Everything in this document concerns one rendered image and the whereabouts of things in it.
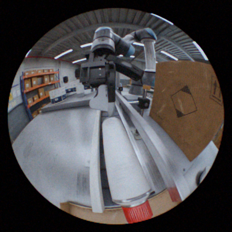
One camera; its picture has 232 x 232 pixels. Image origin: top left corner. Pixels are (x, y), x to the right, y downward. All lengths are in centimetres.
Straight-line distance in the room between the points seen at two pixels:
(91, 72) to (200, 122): 30
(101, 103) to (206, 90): 27
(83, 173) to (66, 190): 8
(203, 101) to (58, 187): 42
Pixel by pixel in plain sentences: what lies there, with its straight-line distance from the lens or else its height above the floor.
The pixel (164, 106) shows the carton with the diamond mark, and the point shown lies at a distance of 29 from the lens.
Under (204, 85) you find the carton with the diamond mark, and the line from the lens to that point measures 23.
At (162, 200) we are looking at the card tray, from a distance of 22.
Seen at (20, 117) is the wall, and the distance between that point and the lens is 465.
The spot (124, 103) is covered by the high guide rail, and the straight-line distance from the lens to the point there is 15.
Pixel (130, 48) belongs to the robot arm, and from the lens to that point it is 33.
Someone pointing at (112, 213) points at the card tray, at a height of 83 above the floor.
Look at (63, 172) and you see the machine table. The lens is 23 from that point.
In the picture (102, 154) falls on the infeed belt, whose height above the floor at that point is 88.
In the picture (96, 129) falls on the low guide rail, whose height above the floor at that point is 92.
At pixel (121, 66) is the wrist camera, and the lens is 19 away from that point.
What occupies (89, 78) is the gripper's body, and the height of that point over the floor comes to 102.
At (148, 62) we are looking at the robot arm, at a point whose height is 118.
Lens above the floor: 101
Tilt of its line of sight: 30 degrees down
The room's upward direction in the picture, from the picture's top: straight up
